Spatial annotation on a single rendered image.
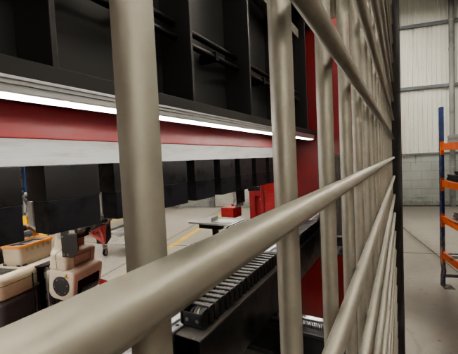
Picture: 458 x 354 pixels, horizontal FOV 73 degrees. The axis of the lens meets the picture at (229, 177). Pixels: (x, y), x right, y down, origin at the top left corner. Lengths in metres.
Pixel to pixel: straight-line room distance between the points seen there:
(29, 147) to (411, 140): 8.42
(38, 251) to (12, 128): 1.37
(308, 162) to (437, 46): 7.18
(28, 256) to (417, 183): 8.17
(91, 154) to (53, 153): 0.11
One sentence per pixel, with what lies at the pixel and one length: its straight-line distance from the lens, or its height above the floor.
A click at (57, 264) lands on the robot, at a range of 1.88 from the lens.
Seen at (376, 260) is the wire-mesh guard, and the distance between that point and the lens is 0.17.
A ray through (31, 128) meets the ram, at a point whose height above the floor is 1.42.
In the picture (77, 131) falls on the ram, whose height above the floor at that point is 1.42.
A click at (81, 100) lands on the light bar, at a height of 1.46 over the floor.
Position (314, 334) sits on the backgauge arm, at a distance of 0.99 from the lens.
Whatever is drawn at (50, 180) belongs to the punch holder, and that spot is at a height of 1.30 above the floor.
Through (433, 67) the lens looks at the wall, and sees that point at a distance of 9.12.
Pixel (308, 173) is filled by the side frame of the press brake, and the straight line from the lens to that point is 2.40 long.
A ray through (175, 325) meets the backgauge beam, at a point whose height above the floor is 0.98.
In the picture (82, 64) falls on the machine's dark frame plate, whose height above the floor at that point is 1.58.
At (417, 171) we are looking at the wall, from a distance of 8.81.
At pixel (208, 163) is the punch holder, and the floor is 1.32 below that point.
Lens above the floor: 1.33
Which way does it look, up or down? 3 degrees down
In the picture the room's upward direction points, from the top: 3 degrees counter-clockwise
